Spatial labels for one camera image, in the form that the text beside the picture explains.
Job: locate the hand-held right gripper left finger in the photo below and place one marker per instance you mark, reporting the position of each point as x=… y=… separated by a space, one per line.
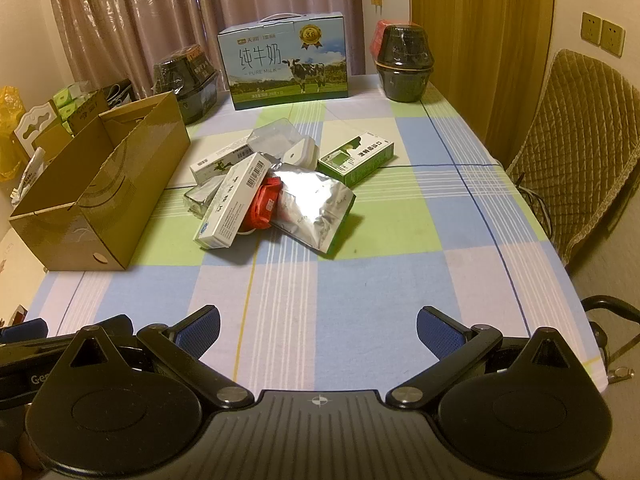
x=200 y=332

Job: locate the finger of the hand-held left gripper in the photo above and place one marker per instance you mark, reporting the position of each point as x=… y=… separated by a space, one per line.
x=120 y=324
x=25 y=330

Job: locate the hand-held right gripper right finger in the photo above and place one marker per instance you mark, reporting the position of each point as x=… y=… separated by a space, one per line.
x=437 y=331

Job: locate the brown cardboard box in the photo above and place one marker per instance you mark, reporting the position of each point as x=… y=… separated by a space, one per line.
x=115 y=200

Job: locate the clear plastic case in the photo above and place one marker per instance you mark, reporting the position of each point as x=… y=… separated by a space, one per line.
x=272 y=137

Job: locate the checkered cloth desktop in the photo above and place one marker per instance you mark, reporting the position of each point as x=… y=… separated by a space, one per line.
x=350 y=285

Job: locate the person's left hand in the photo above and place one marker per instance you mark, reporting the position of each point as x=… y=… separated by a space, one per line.
x=11 y=465

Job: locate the white box with barcode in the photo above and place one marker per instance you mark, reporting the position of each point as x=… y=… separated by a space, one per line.
x=230 y=205

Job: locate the red wrapped item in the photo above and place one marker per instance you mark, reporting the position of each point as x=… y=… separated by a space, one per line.
x=262 y=205

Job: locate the white printed bag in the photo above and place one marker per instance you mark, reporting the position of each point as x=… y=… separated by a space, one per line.
x=27 y=175

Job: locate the white box with plant print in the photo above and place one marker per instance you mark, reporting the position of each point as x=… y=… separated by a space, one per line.
x=210 y=167

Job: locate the silver foil pouch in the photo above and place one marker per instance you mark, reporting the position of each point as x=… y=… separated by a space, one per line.
x=315 y=205

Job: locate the green and white box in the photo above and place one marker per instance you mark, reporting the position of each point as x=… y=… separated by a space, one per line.
x=355 y=157

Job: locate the yellow plastic bag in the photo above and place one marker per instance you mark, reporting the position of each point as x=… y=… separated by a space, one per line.
x=9 y=130

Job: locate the white square plastic box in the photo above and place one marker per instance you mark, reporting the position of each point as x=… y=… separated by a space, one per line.
x=301 y=152

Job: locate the small brown carton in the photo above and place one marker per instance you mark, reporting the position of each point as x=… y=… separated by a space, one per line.
x=85 y=112

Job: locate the stack of green cartons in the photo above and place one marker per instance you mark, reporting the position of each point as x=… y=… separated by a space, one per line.
x=67 y=100

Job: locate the dark paper bag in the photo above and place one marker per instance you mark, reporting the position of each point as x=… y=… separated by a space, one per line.
x=120 y=92

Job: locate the chair with quilted cover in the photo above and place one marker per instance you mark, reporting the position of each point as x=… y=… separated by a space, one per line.
x=590 y=150

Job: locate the black bowl with gold label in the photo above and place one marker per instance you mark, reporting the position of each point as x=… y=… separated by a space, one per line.
x=185 y=85

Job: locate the black wrapped bowl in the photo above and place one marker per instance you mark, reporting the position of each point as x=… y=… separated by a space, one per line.
x=405 y=60

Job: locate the milk carton with cow print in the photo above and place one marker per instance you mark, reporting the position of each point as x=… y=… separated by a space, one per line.
x=280 y=70

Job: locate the red packet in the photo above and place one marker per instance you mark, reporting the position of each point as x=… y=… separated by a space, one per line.
x=378 y=40

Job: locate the yellow curtain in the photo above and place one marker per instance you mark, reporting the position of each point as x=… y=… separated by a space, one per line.
x=480 y=35

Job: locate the pink-brown curtain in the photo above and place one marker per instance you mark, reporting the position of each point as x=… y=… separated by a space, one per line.
x=150 y=10

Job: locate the beige wall socket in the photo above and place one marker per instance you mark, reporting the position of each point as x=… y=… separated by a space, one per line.
x=591 y=26
x=612 y=37

